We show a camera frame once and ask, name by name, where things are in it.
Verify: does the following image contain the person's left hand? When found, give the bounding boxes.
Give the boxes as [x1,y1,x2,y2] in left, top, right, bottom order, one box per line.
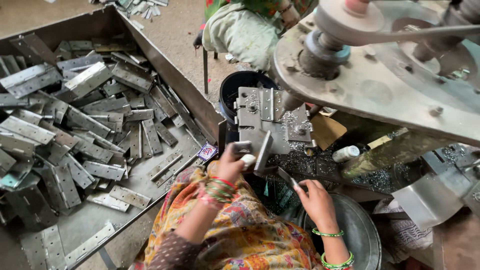
[216,144,258,185]

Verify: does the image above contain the person's right hand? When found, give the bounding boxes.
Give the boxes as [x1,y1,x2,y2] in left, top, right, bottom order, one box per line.
[293,179,340,233]

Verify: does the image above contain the small steel hinge piece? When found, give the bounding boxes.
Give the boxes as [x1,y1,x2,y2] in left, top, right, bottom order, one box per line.
[277,167,301,190]

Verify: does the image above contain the grey steel hinge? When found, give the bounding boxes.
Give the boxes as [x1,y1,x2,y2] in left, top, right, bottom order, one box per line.
[253,130,274,176]

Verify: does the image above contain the thin green bangle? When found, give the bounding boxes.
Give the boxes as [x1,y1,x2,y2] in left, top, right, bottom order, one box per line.
[312,227,345,238]

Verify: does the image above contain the small white bottle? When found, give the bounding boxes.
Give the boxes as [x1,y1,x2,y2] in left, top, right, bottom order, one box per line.
[332,145,361,163]

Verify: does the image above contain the brown cardboard piece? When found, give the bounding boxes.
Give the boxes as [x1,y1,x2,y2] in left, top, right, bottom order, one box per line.
[309,112,348,151]

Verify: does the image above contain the round metal basin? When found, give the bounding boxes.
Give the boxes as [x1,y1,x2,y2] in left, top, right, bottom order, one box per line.
[296,193,382,270]

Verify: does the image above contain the heap of metal shavings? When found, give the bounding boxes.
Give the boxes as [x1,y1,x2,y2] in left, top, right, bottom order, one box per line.
[267,142,417,193]

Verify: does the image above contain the floral orange scarf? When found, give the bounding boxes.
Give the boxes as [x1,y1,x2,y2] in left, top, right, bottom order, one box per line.
[144,161,323,270]

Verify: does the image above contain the steel drilling jig plate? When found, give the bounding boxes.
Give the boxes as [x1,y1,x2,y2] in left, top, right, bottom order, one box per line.
[233,86,314,155]

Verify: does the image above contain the green and red bangles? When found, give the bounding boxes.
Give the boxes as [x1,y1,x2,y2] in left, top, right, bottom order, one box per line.
[320,251,355,270]

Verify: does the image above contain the worn green machine column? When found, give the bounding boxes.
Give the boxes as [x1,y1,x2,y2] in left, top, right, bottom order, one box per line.
[339,131,463,180]

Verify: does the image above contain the stack of red green bangles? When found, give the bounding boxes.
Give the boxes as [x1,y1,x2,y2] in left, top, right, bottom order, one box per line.
[198,175,239,211]

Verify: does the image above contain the yellow wooden stick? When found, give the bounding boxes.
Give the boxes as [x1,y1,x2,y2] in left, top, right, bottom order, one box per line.
[367,135,393,150]

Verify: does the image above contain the hinge clamped in jig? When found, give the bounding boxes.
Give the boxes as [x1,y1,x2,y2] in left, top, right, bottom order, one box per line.
[259,88,286,123]

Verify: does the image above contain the blue and white packet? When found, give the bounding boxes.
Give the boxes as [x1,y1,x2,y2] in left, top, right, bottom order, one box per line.
[197,142,219,163]

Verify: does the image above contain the printed white cloth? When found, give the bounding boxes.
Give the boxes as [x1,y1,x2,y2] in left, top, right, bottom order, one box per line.
[373,198,434,263]

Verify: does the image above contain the shiny sheet metal guard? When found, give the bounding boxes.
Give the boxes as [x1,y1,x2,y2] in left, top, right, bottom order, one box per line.
[391,161,480,230]

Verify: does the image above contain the drill press machine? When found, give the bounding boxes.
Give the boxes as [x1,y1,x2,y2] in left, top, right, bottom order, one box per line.
[270,0,480,148]

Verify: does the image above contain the black plastic bucket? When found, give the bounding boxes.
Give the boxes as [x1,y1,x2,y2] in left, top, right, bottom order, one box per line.
[218,70,280,126]

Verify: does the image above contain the brown dotted sleeve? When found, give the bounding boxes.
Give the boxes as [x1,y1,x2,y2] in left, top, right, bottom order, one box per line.
[129,230,204,270]

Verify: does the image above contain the thin metal stool leg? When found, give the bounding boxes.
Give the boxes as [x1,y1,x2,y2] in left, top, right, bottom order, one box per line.
[202,48,209,94]

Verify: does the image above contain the large metal tray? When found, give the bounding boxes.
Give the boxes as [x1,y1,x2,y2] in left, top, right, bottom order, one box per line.
[0,4,226,270]

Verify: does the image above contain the grey drive belt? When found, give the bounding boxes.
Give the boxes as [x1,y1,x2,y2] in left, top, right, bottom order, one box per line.
[352,24,480,47]

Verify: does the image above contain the pile of steel hinges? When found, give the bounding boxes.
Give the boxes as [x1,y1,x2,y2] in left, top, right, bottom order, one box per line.
[0,33,211,270]

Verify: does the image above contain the scattered metal offcuts heap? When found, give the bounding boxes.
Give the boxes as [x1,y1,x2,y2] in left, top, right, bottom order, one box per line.
[88,0,169,20]

